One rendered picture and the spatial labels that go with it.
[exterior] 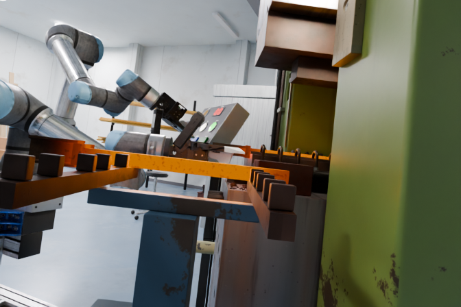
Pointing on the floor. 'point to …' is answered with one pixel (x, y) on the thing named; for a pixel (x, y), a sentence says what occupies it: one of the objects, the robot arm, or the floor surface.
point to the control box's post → (206, 253)
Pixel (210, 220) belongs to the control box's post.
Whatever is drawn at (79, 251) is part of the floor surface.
